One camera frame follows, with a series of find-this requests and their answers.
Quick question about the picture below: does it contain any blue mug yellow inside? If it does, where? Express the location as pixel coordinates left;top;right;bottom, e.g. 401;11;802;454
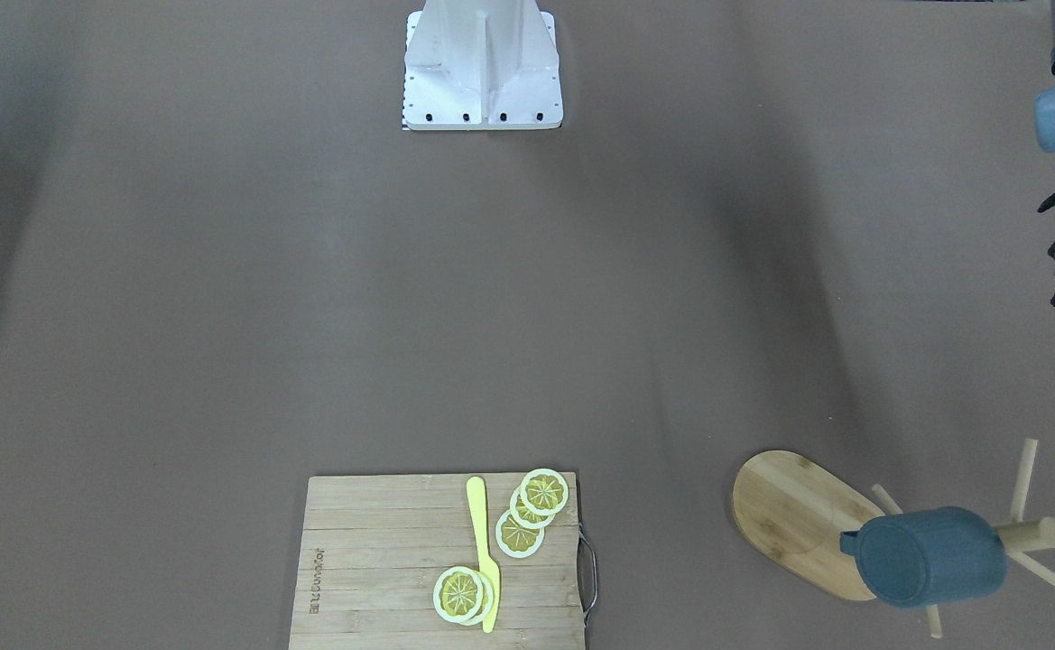
839;506;1008;608

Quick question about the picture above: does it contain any wooden cup rack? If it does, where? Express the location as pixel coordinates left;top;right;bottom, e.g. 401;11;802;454
730;439;1055;639

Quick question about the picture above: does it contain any lemon slice middle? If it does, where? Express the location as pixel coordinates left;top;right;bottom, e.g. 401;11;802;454
509;488;556;530

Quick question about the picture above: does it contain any yellow plastic knife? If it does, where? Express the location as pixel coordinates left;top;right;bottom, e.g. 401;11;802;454
466;476;502;634

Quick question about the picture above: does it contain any lemon slice under front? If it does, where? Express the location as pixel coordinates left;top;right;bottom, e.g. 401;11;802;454
460;571;495;627

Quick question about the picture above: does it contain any bamboo cutting board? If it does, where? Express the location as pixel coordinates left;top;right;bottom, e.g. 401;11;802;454
289;470;597;649

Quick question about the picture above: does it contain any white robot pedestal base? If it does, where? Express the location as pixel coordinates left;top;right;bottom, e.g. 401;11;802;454
401;1;564;132

